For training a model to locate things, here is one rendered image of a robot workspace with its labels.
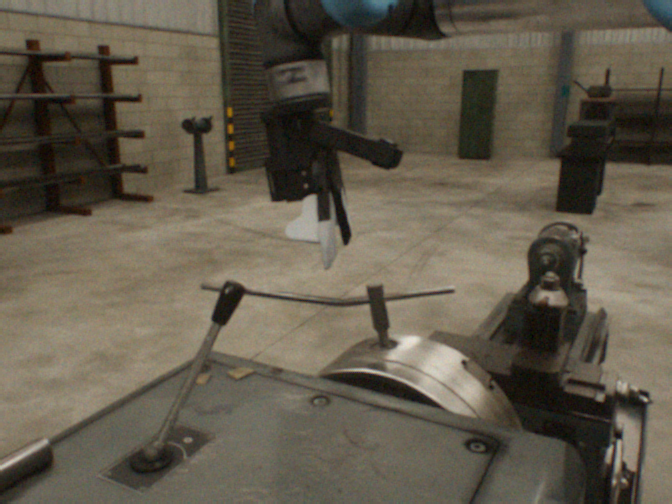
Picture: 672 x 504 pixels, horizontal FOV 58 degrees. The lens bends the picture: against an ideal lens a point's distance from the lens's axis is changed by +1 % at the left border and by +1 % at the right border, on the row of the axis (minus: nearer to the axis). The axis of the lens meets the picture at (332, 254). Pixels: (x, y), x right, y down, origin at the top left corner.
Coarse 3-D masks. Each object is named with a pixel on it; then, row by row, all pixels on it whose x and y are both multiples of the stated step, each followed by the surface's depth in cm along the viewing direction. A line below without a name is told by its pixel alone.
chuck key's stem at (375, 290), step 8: (368, 288) 77; (376, 288) 77; (368, 296) 78; (376, 296) 77; (376, 304) 77; (384, 304) 78; (376, 312) 78; (384, 312) 78; (376, 320) 78; (384, 320) 78; (376, 328) 78; (384, 328) 78; (384, 336) 78; (384, 344) 79
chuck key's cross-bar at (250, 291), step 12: (204, 288) 81; (216, 288) 81; (252, 288) 81; (420, 288) 77; (432, 288) 76; (444, 288) 76; (300, 300) 80; (312, 300) 79; (324, 300) 79; (336, 300) 79; (348, 300) 78; (360, 300) 78; (384, 300) 78
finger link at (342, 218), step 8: (336, 200) 80; (344, 200) 81; (336, 208) 80; (344, 208) 81; (336, 216) 82; (344, 216) 82; (336, 224) 84; (344, 224) 83; (344, 232) 84; (352, 232) 84; (344, 240) 84
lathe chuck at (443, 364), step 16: (400, 336) 82; (416, 336) 81; (352, 352) 80; (368, 352) 78; (384, 352) 77; (400, 352) 77; (416, 352) 77; (432, 352) 77; (448, 352) 78; (416, 368) 73; (432, 368) 74; (448, 368) 75; (448, 384) 72; (464, 384) 73; (480, 384) 75; (464, 400) 71; (480, 400) 73; (496, 400) 75; (480, 416) 70; (496, 416) 73; (512, 416) 76
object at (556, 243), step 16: (560, 224) 192; (544, 240) 177; (560, 240) 175; (576, 240) 175; (528, 256) 180; (544, 256) 173; (560, 256) 175; (576, 256) 179; (528, 272) 183; (544, 272) 179; (560, 272) 177; (528, 288) 184; (576, 288) 183; (512, 304) 180; (576, 304) 181; (512, 320) 180; (576, 320) 175
